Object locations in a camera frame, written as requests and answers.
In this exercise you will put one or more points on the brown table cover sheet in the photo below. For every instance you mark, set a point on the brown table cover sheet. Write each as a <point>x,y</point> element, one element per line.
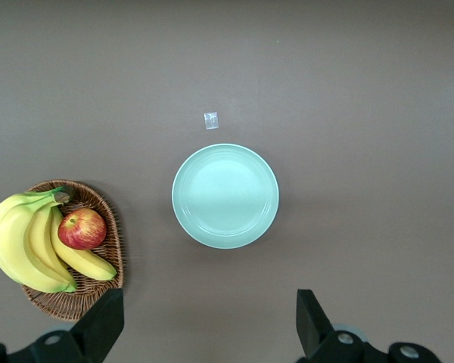
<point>325,113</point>

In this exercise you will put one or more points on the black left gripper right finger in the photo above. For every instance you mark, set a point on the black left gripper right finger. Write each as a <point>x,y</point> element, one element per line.
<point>314,329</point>

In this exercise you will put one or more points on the brown wicker basket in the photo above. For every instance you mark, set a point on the brown wicker basket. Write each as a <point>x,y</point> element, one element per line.
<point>60,306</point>

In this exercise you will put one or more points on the pale green round plate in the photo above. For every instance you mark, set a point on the pale green round plate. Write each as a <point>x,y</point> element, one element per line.
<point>225,196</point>

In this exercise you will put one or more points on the small clear tape piece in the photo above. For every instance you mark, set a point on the small clear tape piece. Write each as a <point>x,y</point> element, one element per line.
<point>211,120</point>

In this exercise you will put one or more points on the red apple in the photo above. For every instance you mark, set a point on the red apple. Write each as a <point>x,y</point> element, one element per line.
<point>82,228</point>

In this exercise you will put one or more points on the yellow banana bunch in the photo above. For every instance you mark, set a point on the yellow banana bunch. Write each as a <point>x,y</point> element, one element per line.
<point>19,242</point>

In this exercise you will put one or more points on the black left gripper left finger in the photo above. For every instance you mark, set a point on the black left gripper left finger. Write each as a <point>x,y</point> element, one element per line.
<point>98,329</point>

